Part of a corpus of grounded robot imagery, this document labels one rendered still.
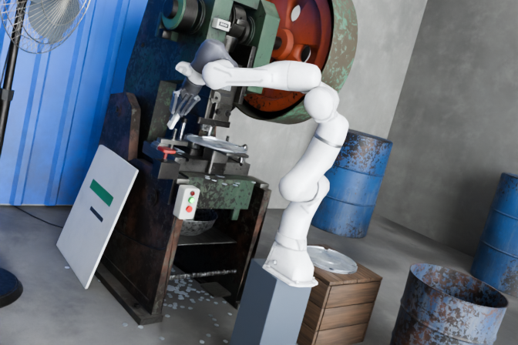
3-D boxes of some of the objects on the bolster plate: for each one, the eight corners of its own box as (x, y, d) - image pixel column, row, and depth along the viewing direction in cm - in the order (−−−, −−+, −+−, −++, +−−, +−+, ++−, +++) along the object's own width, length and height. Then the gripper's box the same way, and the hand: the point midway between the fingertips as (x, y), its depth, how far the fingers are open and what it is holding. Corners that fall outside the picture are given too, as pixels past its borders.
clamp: (187, 152, 238) (192, 132, 236) (156, 149, 227) (161, 128, 225) (180, 149, 242) (185, 128, 241) (150, 145, 231) (155, 125, 229)
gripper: (185, 82, 189) (159, 131, 199) (212, 88, 198) (186, 134, 208) (177, 72, 193) (153, 119, 204) (203, 78, 202) (179, 123, 213)
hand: (173, 120), depth 204 cm, fingers closed
